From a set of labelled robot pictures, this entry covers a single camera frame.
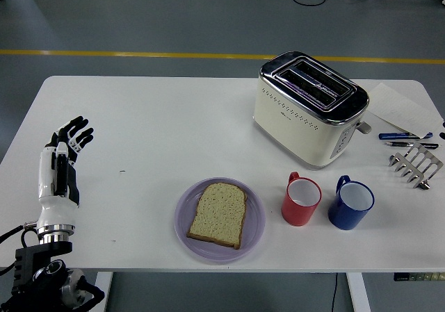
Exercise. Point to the metal toast rack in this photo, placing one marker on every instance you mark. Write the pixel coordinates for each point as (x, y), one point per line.
(413, 169)

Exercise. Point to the table height control panel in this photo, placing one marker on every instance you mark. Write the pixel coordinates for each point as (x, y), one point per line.
(420, 276)

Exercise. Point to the blue enamel mug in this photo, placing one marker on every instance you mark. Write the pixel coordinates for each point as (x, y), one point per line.
(342, 218)

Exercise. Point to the purple plastic plate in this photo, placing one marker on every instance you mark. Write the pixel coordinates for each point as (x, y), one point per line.
(253, 221)

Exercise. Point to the cream and chrome toaster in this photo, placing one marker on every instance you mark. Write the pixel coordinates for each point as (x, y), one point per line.
(295, 131)

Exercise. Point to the blue pen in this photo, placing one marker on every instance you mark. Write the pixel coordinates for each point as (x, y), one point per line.
(393, 135)

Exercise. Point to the white table leg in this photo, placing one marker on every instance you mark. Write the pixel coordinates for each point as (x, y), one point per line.
(358, 291)
(104, 291)

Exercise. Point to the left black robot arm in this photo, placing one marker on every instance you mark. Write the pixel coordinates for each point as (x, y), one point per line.
(38, 273)

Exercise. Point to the white paper sheet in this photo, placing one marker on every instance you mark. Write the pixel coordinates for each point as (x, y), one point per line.
(396, 107)

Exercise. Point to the brown bread slice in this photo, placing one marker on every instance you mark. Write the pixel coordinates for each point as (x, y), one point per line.
(219, 214)

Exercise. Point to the black pen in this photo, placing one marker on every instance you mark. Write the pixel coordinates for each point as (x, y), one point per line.
(400, 144)

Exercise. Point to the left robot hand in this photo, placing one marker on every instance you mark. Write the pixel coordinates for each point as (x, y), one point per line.
(47, 187)

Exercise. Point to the red enamel mug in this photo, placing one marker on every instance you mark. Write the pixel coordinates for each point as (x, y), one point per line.
(295, 214)

